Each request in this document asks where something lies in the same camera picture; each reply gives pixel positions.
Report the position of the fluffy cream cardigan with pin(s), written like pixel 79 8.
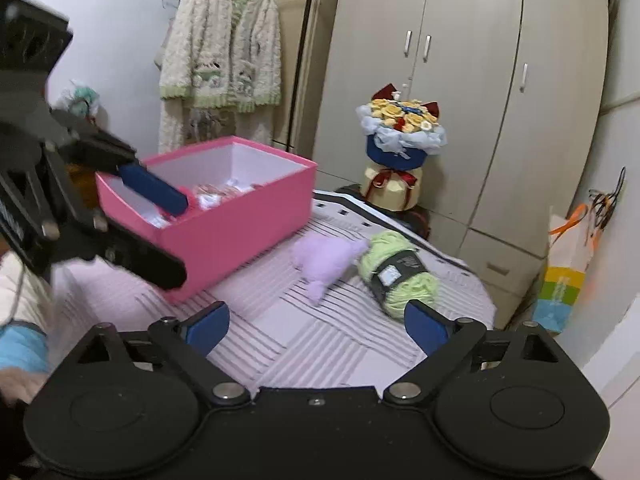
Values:
pixel 225 35

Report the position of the colourful paper gift bag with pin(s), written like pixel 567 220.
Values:
pixel 560 290

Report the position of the pink cardboard box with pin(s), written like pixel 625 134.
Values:
pixel 240 220

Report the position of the dark stand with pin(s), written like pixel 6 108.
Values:
pixel 417 220

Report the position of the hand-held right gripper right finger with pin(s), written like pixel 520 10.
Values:
pixel 425 327

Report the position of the cream gift box with ribbon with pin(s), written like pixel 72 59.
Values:
pixel 395 190

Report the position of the pink floral cloth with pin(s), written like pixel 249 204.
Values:
pixel 220 195

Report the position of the green yarn skein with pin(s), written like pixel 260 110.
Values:
pixel 415 290

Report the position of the purple plush toy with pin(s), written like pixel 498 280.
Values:
pixel 320 260

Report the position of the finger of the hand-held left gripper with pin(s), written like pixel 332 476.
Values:
pixel 150 265
pixel 155 190

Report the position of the crochet flower bouquet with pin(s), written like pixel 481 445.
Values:
pixel 400 120

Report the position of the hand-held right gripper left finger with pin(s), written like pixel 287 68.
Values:
pixel 207 327

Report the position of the beige wardrobe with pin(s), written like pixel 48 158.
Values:
pixel 500 135

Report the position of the teal and white plush toy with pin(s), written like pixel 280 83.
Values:
pixel 82 97

